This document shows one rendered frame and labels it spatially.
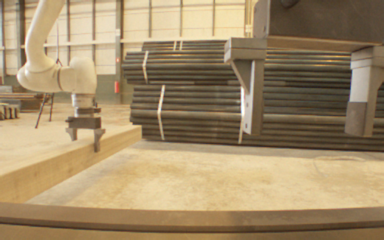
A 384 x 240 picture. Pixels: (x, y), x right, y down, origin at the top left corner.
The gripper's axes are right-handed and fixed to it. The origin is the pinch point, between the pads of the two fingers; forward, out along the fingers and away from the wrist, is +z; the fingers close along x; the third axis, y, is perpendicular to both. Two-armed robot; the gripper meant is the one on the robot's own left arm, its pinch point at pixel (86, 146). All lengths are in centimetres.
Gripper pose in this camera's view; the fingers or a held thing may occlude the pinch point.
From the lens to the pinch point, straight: 93.6
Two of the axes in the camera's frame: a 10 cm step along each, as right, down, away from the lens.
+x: 9.9, 0.4, -1.3
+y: -1.4, 1.1, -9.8
